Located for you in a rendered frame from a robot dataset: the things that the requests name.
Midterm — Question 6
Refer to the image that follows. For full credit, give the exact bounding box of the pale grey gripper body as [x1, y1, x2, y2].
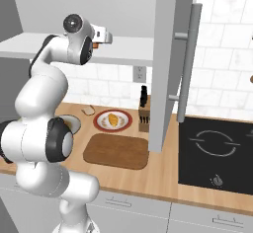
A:
[104, 32, 114, 45]

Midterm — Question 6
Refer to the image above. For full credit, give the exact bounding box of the grey cabinet door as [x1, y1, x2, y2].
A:
[148, 0, 200, 153]

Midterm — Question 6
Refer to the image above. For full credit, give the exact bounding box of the golden croissant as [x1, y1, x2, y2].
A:
[107, 113, 121, 128]

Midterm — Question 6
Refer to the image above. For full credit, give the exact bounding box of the grey tall cabinet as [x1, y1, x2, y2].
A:
[0, 0, 34, 123]

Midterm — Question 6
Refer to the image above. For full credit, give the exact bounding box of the brown wooden cutting board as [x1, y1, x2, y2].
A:
[82, 132, 150, 171]

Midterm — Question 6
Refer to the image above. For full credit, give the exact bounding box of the wooden knife block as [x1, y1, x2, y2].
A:
[137, 85, 152, 133]

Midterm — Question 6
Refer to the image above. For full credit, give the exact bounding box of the red rimmed plate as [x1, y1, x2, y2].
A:
[92, 109, 134, 133]

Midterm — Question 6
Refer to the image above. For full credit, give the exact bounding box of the white plate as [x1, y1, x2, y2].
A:
[58, 114, 82, 136]

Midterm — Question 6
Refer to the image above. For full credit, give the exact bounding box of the black hob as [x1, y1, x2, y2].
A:
[178, 115, 253, 196]

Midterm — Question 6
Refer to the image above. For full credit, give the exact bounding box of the grey drawer front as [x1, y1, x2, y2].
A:
[167, 201, 253, 233]
[86, 190, 173, 233]
[0, 172, 64, 233]

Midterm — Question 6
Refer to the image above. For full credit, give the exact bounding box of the grey hob knob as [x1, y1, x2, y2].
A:
[211, 174, 224, 188]

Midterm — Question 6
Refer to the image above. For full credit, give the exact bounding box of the grey wall cabinet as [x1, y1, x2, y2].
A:
[0, 0, 158, 68]

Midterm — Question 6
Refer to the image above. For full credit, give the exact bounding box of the grey wall outlet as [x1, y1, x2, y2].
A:
[132, 65, 146, 84]

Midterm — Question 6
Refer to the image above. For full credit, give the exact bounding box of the grey bar door handle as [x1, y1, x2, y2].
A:
[168, 3, 204, 123]

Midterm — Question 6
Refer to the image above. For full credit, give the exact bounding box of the grey drawer handle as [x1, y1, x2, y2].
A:
[211, 213, 245, 229]
[105, 196, 133, 208]

